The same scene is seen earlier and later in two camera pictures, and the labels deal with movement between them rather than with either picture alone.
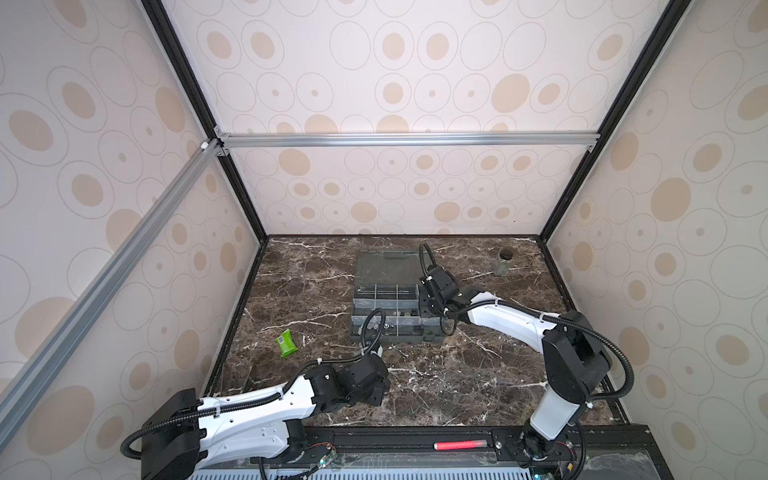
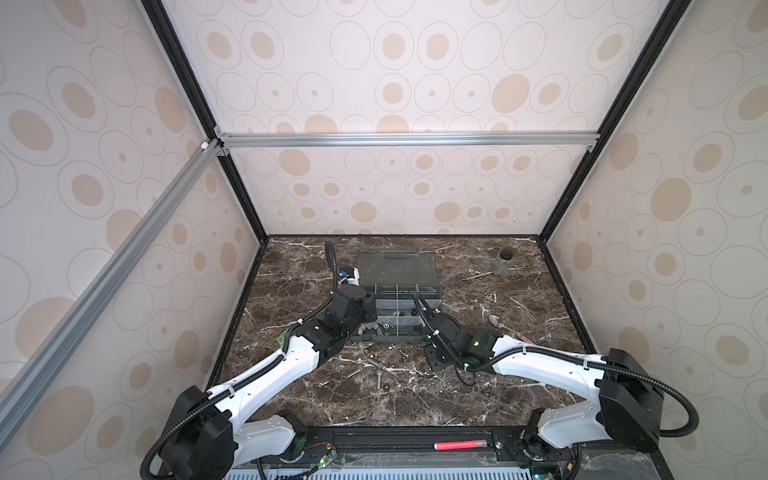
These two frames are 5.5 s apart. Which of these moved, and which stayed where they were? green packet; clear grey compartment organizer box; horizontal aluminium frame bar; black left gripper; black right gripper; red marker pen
Moved: black left gripper; black right gripper
Stayed: horizontal aluminium frame bar; red marker pen; green packet; clear grey compartment organizer box
